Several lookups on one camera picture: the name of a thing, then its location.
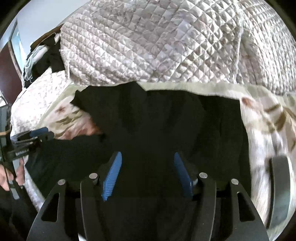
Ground black pants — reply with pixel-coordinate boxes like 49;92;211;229
26;82;251;240

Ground left hand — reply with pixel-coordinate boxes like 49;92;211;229
0;158;25;191

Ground white floral bed sheet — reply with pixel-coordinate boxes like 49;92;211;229
10;67;77;209

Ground dark red wooden door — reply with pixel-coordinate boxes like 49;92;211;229
0;41;22;104

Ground dark clothes pile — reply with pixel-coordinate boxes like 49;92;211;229
22;25;65;88

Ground floral fleece blanket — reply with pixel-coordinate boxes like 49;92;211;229
43;82;296;241

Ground quilted beige comforter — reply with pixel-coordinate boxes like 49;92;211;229
61;1;295;95

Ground black strap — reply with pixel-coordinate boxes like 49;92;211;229
265;155;292;230

